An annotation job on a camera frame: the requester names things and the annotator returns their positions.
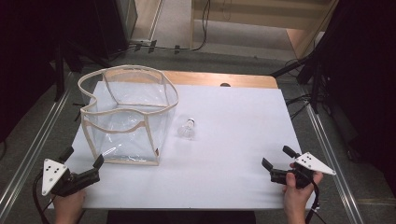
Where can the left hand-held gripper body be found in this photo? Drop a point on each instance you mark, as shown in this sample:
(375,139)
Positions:
(65,181)

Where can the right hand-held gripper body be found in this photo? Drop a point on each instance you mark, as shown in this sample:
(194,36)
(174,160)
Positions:
(299,171)

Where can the clear plastic storage bag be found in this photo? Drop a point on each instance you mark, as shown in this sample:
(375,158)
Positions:
(124,115)

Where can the white shuttlecock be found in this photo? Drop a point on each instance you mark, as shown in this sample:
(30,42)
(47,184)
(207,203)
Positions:
(187,128)

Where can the person's left hand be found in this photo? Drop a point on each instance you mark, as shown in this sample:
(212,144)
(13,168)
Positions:
(69,205)

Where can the person's right hand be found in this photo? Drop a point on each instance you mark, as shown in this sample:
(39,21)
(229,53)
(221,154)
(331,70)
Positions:
(297,196)

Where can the white table mat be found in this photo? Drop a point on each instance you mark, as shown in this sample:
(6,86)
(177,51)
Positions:
(218,149)

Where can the black stand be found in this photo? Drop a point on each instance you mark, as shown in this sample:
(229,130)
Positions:
(311,77)
(60,71)

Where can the light wooden shelf unit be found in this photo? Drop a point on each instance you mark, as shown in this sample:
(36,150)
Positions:
(249,21)

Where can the dark cabinet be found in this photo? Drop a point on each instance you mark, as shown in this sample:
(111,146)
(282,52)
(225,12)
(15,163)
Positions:
(115,25)

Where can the metal floor rail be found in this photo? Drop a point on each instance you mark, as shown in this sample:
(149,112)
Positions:
(334,161)
(31,149)

